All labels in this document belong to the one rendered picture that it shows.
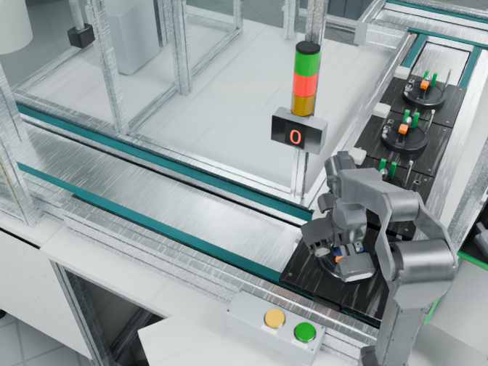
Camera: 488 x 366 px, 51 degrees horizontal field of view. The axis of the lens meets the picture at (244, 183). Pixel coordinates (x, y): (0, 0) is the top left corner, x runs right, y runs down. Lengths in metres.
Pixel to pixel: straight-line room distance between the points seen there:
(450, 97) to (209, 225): 0.92
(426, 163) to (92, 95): 1.18
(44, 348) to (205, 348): 1.21
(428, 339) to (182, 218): 0.67
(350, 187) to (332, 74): 1.24
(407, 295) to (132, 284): 0.81
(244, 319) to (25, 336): 1.40
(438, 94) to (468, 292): 0.81
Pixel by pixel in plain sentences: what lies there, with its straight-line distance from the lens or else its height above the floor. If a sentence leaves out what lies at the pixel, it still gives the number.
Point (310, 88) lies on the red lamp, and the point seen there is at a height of 1.33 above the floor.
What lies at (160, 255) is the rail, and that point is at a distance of 1.25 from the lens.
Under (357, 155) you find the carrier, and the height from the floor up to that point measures 0.99.
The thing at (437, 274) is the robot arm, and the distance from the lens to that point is 0.65.
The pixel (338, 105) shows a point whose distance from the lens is 1.86.
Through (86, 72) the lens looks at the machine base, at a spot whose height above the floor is 0.86.
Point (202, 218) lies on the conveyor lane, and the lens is 1.36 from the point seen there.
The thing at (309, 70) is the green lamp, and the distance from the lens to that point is 1.06.
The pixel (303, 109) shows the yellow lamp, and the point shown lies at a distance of 1.11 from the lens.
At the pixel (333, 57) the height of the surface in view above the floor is 0.86.
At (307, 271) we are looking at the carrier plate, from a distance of 1.19.
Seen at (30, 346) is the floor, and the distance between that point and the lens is 2.35.
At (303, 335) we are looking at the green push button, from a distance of 1.10.
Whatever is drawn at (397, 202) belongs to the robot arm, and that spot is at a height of 1.46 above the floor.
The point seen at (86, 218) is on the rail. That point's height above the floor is 0.96.
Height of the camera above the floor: 1.93
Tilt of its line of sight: 44 degrees down
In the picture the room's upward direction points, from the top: straight up
